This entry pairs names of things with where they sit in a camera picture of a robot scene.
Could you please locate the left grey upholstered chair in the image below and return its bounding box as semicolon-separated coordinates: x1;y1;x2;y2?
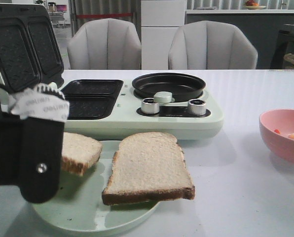
67;18;142;70

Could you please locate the shrimp with red tail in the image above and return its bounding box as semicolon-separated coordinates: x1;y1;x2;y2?
274;129;281;134

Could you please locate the white printed tape label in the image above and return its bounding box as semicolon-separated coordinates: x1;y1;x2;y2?
8;82;70;123

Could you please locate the mint green sandwich maker lid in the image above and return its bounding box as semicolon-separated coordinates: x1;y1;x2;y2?
0;3;64;93

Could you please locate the bread slice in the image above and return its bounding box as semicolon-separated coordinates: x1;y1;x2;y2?
102;132;195;205
61;132;103;176

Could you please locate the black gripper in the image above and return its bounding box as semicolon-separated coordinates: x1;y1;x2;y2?
0;84;64;203

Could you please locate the left silver control knob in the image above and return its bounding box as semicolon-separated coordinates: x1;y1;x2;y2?
141;98;160;115

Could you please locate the right silver control knob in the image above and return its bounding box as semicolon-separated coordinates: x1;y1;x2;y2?
187;99;206;116

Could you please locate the grey kitchen counter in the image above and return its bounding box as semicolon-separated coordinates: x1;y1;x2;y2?
185;9;294;69

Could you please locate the silver control knob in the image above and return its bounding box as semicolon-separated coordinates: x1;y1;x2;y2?
187;99;206;116
141;98;160;115

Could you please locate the pink bowl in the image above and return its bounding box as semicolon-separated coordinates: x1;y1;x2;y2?
259;109;294;163

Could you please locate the black round frying pan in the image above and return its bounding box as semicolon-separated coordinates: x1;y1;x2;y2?
132;72;206;102

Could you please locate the mint green pan handle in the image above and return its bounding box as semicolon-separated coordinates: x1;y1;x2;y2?
153;91;175;104

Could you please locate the grey upholstered chair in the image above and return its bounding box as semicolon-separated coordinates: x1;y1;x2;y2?
67;18;142;70
168;21;258;70

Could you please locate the fruit plate on counter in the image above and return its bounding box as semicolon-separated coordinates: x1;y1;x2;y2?
244;0;266;10

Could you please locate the white cabinet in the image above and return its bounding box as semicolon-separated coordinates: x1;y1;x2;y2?
141;0;186;70

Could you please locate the right grey upholstered chair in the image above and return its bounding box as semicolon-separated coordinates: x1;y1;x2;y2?
168;21;258;70

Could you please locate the mint green round plate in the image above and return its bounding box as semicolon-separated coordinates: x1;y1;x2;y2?
33;140;159;237

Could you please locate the mint green breakfast maker base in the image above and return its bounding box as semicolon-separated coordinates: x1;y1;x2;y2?
61;79;224;140

